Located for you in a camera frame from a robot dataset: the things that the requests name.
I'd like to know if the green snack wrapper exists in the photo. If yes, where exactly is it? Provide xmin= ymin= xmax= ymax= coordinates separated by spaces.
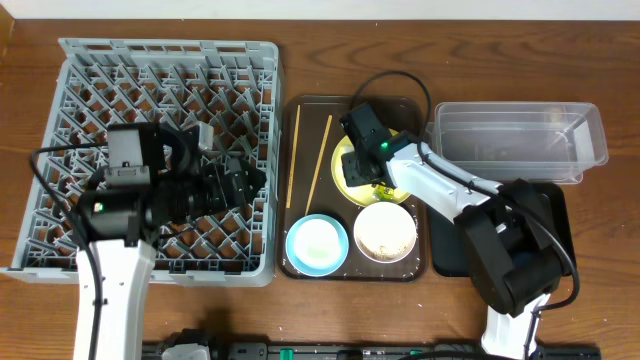
xmin=373 ymin=185 xmax=395 ymax=202

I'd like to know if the light blue bowl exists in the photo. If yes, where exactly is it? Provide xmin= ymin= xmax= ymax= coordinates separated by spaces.
xmin=285 ymin=214 xmax=349 ymax=277

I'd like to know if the yellow plate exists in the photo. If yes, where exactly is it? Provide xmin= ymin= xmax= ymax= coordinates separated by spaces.
xmin=331 ymin=136 xmax=410 ymax=207

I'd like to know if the grey dishwasher rack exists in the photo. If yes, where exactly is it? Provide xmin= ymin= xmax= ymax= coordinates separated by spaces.
xmin=2 ymin=38 xmax=283 ymax=287

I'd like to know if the clear plastic bin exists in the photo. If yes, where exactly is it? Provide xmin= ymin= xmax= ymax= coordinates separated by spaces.
xmin=427 ymin=102 xmax=609 ymax=184

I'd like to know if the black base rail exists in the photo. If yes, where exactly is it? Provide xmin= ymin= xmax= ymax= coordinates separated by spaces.
xmin=142 ymin=328 xmax=601 ymax=360

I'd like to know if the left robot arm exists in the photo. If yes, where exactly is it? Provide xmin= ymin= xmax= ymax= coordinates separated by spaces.
xmin=73 ymin=123 xmax=267 ymax=359

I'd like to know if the wooden chopstick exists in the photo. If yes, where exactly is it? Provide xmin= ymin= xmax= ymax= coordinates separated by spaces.
xmin=304 ymin=114 xmax=333 ymax=216
xmin=285 ymin=105 xmax=301 ymax=209

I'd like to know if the black tray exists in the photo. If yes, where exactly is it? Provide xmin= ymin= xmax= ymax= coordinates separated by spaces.
xmin=427 ymin=183 xmax=576 ymax=277

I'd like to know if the white bowl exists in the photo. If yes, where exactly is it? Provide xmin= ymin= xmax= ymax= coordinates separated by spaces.
xmin=353 ymin=202 xmax=418 ymax=264

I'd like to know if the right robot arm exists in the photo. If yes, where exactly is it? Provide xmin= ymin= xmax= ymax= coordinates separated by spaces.
xmin=340 ymin=104 xmax=580 ymax=359

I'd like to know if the dark brown serving tray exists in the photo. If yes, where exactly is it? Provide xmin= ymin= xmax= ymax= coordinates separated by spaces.
xmin=276 ymin=95 xmax=429 ymax=283

